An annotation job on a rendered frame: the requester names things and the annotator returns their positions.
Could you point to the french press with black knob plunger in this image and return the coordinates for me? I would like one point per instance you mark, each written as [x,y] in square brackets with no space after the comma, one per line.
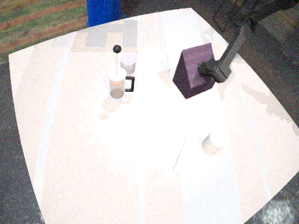
[117,77]

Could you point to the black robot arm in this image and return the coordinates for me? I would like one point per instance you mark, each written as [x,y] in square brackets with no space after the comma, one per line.
[220,69]

